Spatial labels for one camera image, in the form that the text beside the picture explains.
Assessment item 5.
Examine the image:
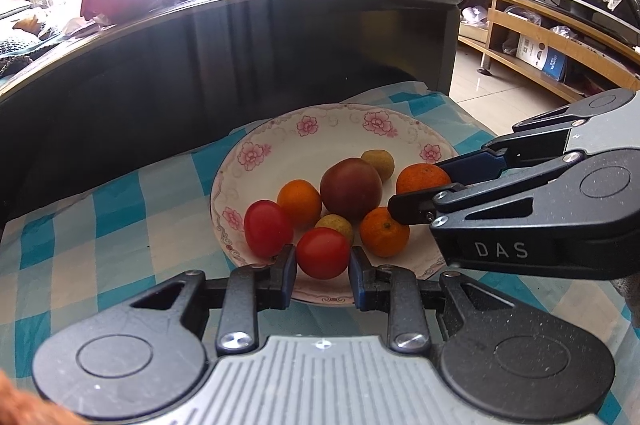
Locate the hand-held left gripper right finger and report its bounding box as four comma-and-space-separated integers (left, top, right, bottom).
349, 246, 521, 355

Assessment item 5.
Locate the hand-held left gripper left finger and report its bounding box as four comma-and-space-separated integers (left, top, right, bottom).
125, 244, 299, 357

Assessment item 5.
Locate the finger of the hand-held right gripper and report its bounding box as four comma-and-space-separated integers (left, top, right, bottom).
436, 87, 640, 184
387, 152, 587, 227

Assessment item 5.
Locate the orange mandarin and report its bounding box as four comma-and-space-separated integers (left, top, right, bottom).
396, 162, 453, 197
359, 206, 411, 258
277, 179, 323, 229

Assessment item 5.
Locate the small red tomato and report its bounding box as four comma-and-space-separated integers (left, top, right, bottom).
295, 227, 351, 280
243, 200, 295, 259

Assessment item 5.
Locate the small brown-green kiwi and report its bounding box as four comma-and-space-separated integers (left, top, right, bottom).
360, 149, 395, 182
314, 214, 355, 244

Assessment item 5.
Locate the large dark red apple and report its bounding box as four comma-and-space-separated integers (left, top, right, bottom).
320, 158, 384, 224

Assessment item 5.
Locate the white plate with pink flowers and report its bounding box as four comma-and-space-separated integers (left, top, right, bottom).
209, 102, 459, 306

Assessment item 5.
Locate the person's left hand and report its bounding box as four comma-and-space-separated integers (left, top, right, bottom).
0, 371, 78, 425

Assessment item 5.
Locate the white and blue carton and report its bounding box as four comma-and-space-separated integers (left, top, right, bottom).
514, 34, 569, 82

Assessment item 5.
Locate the wooden media console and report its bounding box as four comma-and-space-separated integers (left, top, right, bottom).
381, 0, 640, 105

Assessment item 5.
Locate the blue white checked tablecloth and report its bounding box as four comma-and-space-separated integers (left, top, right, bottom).
0, 80, 640, 425

